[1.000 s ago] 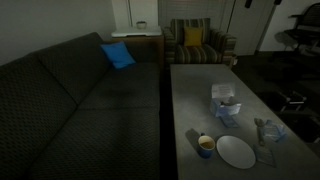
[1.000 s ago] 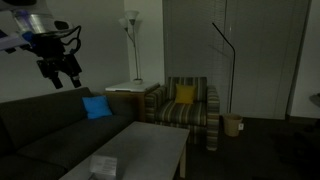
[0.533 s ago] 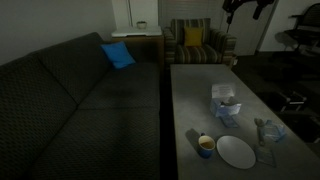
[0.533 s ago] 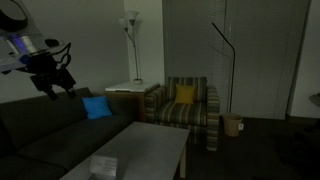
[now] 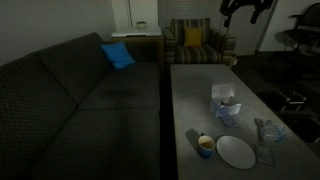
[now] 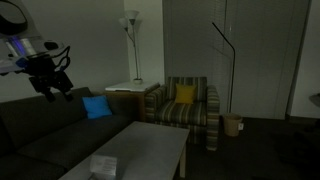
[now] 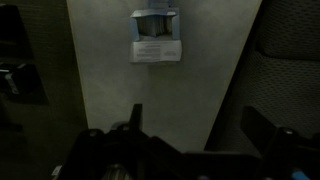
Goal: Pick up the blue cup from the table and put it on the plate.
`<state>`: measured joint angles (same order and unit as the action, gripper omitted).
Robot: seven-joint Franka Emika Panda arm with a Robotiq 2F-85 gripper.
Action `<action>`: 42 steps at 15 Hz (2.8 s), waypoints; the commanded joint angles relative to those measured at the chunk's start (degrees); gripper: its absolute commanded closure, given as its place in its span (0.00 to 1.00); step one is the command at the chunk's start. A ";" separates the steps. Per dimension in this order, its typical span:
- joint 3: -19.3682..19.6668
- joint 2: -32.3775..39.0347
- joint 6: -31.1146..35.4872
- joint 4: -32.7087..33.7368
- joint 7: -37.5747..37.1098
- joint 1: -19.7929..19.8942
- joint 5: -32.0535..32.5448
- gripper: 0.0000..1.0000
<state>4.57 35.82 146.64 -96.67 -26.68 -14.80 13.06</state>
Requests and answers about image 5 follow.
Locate white round plate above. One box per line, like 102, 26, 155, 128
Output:
216, 134, 257, 170

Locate blue cushion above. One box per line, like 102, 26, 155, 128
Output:
99, 40, 137, 70

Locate blue cup cream inside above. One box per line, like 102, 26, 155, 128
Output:
197, 132, 217, 160

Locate vertical window blinds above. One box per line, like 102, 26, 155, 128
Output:
158, 0, 223, 21

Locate black office chair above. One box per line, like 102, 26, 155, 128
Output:
283, 2, 320, 54

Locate grey coffee table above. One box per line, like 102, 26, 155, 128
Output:
169, 63, 320, 180

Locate wooden side table white top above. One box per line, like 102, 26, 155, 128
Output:
110, 26, 165, 69

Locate dark blue tea bag packet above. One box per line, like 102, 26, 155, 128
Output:
220, 114, 239, 129

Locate paper on table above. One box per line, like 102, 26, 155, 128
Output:
209, 82, 243, 118

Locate black stand foot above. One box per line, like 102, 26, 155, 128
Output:
279, 90, 308, 113

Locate yellow cushion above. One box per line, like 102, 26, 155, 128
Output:
183, 26, 204, 48

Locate small white bowl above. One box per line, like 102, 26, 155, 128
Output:
135, 20, 148, 30

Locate dark grey sofa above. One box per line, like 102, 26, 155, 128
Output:
0, 31, 164, 180

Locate striped armchair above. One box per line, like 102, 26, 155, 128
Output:
163, 17, 238, 69

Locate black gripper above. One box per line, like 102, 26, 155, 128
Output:
219, 0, 275, 28

